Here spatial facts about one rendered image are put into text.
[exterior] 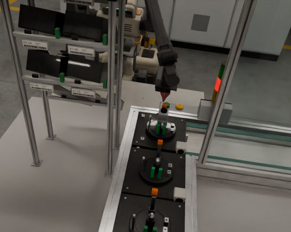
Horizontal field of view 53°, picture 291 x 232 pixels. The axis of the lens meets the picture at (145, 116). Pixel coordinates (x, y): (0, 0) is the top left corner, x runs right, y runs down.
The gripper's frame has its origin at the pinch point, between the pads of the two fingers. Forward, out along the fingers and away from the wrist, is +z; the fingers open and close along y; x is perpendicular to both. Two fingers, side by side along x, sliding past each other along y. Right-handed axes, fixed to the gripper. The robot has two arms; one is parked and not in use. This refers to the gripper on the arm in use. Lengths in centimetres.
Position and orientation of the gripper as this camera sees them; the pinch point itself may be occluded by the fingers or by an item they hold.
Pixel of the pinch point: (163, 99)
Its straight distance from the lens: 143.5
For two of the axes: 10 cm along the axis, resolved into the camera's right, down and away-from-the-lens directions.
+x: 1.1, -6.2, 7.7
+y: 9.9, 1.5, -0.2
